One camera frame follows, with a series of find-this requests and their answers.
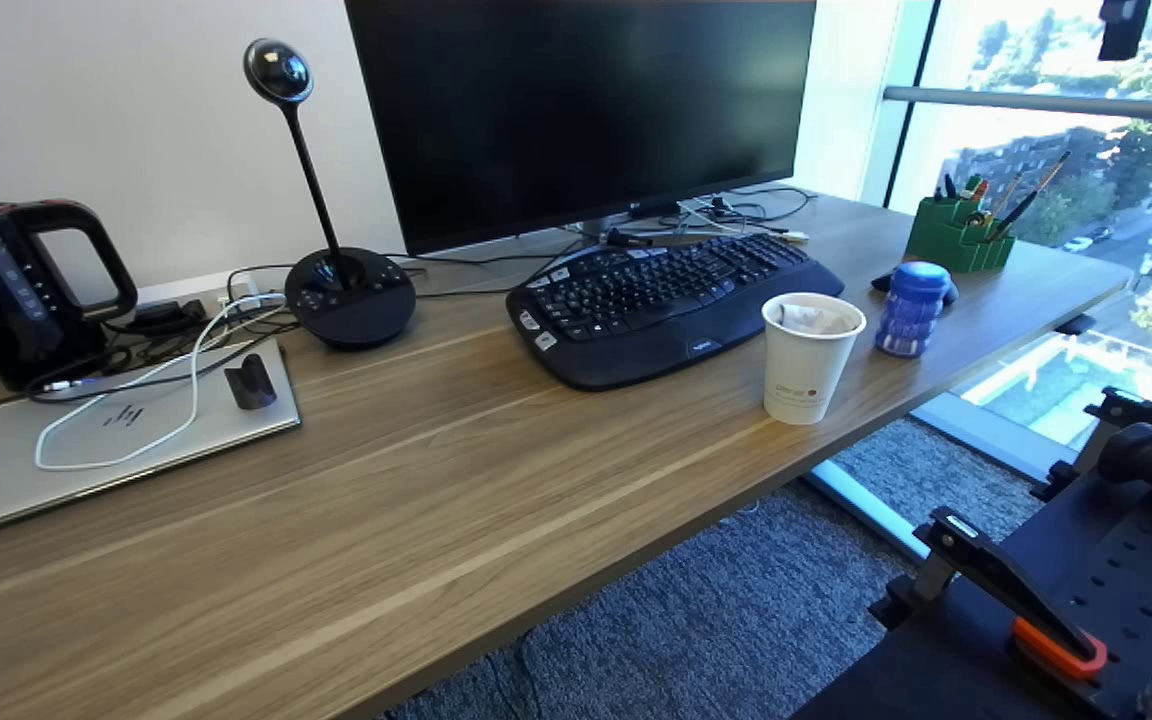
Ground blue plastic bottle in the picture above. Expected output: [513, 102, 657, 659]
[876, 260, 954, 359]

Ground black computer keyboard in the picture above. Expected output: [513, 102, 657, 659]
[506, 231, 844, 388]

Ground white paper cup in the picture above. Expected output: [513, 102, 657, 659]
[760, 291, 869, 426]

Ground black conference webcam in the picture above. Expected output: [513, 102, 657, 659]
[244, 42, 415, 347]

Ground black computer monitor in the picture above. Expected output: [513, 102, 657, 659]
[343, 0, 817, 254]

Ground small black adapter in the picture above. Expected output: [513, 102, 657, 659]
[225, 354, 274, 413]

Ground green pen holder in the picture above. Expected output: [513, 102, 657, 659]
[904, 176, 1012, 277]

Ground orange black clamp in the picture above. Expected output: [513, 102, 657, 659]
[872, 508, 1112, 687]

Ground black perforated robot cart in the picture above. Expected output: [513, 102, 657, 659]
[790, 391, 1152, 720]

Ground silver laptop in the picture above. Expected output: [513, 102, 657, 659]
[0, 339, 298, 523]

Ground black electric kettle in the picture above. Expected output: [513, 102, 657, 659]
[0, 199, 136, 391]

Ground black cables behind monitor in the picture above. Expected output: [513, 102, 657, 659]
[589, 179, 824, 254]

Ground white charging cable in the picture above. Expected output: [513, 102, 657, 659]
[28, 291, 258, 478]

